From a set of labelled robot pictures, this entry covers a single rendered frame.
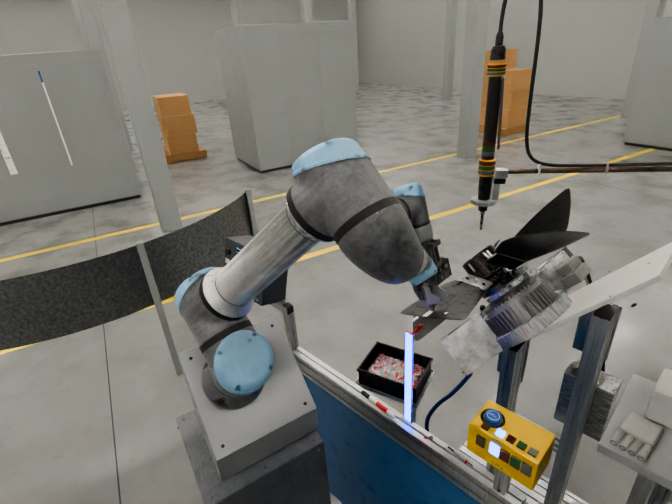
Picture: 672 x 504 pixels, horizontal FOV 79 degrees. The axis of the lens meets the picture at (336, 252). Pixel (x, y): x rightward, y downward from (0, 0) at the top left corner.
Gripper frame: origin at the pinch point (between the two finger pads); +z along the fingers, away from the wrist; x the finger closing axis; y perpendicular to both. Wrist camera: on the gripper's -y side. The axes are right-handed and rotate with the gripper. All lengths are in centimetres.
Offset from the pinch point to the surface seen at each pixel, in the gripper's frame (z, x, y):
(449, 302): 1.5, 6.2, 2.2
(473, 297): 2.7, 12.9, 5.9
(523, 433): 22.2, -13.1, 28.5
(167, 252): -19, -5, -182
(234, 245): -26, -17, -70
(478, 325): 15.9, 18.9, 1.5
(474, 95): -66, 569, -284
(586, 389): 41, 31, 26
